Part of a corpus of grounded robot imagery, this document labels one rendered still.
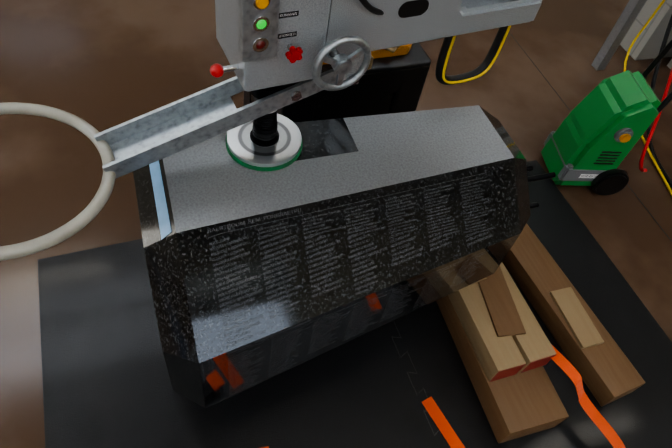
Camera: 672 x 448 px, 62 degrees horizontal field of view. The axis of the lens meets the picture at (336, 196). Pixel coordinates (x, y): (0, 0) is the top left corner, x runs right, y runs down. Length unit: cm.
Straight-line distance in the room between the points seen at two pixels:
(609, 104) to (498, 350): 130
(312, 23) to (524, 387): 151
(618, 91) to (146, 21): 257
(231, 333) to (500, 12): 110
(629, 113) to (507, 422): 146
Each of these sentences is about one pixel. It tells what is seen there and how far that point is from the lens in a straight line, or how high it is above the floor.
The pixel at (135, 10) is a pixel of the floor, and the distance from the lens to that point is 372.
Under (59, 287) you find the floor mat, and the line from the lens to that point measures 243.
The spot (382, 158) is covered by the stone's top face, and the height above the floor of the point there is 85.
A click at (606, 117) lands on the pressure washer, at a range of 285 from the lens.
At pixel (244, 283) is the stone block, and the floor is 73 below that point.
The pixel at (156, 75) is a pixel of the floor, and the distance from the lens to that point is 322.
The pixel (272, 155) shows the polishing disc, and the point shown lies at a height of 88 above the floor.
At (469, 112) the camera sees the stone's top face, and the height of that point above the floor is 85.
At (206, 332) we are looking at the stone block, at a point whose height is 66.
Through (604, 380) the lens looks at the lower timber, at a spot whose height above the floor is 12.
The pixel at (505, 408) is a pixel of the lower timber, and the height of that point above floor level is 14.
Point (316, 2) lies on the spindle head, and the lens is 126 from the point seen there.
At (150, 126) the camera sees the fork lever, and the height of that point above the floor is 96.
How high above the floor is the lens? 203
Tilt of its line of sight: 50 degrees down
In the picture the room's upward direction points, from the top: 12 degrees clockwise
